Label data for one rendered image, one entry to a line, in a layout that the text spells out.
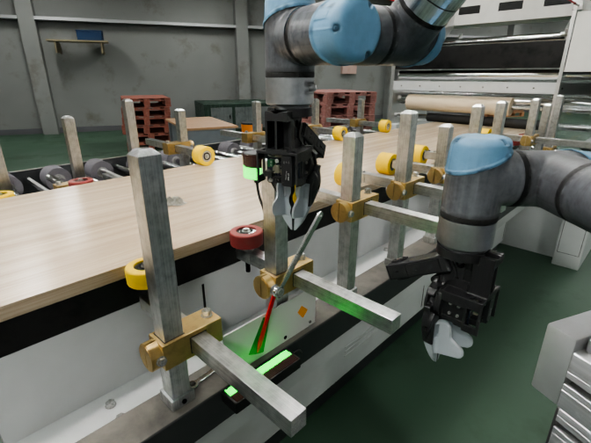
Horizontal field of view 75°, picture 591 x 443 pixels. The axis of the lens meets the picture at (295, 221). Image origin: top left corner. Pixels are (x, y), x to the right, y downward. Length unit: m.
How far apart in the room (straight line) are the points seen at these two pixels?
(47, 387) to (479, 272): 0.79
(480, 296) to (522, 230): 2.82
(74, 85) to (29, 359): 9.89
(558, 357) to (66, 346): 0.80
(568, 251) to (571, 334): 2.74
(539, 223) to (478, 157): 2.84
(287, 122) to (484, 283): 0.36
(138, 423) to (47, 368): 0.22
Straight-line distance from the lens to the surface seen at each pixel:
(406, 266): 0.63
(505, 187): 0.55
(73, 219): 1.17
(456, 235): 0.56
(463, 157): 0.54
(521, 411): 1.93
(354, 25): 0.50
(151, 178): 0.58
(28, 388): 0.91
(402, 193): 1.12
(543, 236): 3.38
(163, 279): 0.64
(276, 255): 0.78
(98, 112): 10.59
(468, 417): 1.82
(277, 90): 0.60
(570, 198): 0.53
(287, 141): 0.61
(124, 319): 0.91
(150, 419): 0.78
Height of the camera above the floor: 1.25
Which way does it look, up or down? 21 degrees down
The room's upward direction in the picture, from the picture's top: straight up
